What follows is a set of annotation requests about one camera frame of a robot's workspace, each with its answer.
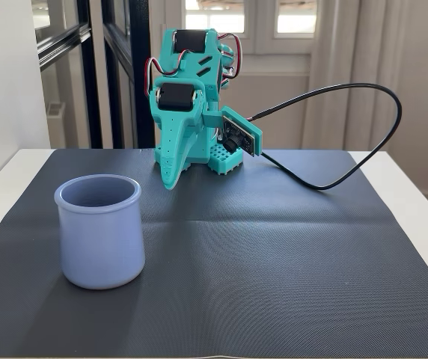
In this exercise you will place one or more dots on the beige curtain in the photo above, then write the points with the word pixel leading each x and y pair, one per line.
pixel 386 37

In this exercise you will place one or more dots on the lavender ceramic pot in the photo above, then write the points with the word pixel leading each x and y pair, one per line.
pixel 100 243

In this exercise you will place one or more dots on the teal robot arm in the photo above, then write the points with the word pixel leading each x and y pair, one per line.
pixel 225 159

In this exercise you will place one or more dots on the white wall vent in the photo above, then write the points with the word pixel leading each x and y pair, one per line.
pixel 55 109

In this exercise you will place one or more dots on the dark grey ribbed mat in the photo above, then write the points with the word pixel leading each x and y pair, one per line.
pixel 214 299

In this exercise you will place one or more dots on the wrist camera module teal mount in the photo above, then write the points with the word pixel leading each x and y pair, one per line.
pixel 242 132

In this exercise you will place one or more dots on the teal gripper black servo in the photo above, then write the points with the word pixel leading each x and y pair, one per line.
pixel 175 125

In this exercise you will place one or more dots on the black framed glass door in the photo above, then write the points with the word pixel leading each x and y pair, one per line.
pixel 139 56

